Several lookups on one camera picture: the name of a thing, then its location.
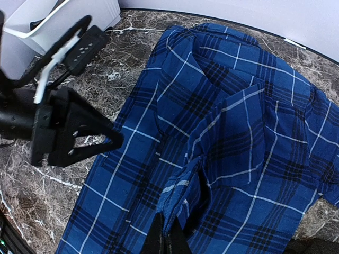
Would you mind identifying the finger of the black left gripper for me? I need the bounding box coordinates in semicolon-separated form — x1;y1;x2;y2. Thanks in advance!
48;91;124;167

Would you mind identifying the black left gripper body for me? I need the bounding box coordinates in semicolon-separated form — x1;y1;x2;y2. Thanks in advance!
1;88;69;167

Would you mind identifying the white tape strip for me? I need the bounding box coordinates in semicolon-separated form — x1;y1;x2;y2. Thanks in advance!
283;38;307;50

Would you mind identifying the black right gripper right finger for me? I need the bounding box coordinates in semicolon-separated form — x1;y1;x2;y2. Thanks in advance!
165;218;191;254

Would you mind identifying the white plastic bin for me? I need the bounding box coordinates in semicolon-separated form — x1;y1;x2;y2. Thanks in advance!
1;0;120;79

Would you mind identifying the blue plaid long sleeve shirt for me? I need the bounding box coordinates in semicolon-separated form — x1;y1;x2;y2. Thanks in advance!
57;23;338;253

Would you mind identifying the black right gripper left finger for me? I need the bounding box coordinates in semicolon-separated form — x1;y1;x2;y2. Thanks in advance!
142;213;165;254

